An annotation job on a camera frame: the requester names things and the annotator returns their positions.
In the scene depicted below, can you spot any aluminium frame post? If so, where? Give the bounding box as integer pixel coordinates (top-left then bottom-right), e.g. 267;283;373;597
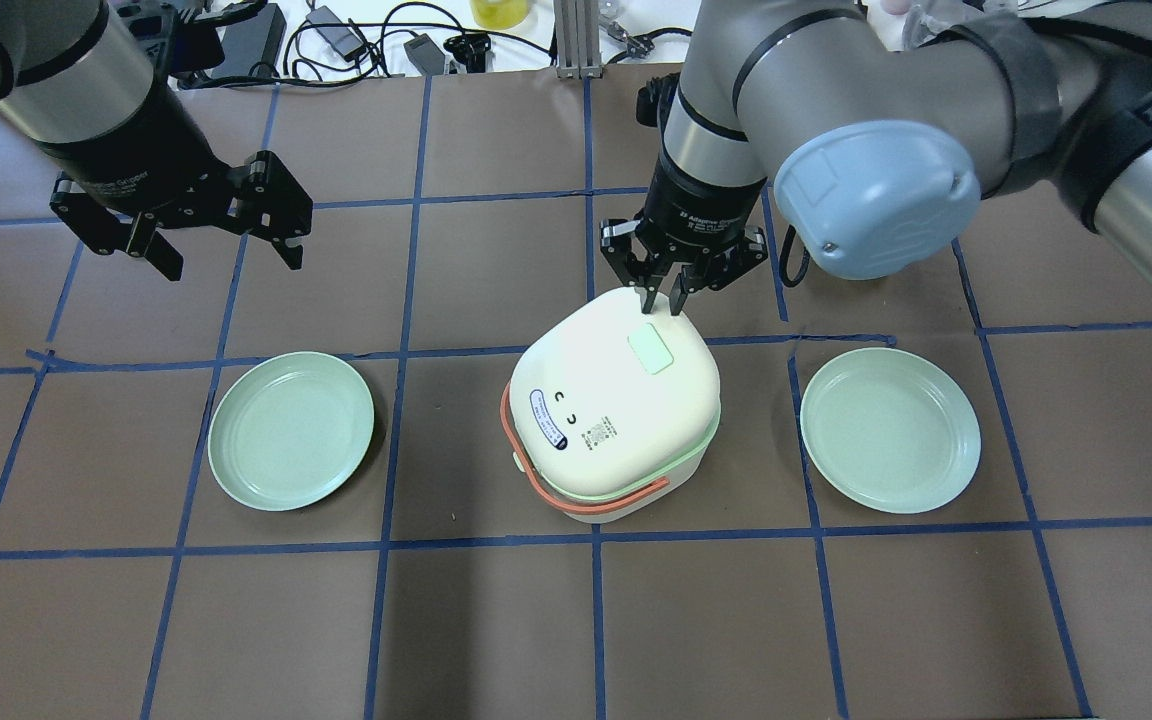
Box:
553;0;604;79

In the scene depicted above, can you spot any green plate near right arm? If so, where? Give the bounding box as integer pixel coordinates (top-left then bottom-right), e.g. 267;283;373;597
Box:
799;347;982;515

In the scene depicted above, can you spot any black power adapter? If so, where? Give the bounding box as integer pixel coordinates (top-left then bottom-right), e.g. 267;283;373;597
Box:
207;3;285;79

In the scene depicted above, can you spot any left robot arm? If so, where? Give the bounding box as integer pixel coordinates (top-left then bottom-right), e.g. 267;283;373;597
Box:
0;1;312;281

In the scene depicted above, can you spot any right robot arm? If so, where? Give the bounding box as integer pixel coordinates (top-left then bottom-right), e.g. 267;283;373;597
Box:
600;1;1152;314

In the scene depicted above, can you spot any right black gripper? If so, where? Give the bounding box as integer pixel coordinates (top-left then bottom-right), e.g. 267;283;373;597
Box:
599;165;771;316

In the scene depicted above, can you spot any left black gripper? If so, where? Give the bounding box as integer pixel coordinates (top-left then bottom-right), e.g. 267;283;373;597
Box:
47;100;314;282

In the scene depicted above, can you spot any white rice cooker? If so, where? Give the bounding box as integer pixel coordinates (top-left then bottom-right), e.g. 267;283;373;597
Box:
499;287;721;524

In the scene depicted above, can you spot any green plate near left arm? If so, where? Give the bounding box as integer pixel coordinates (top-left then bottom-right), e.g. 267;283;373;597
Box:
206;351;376;511

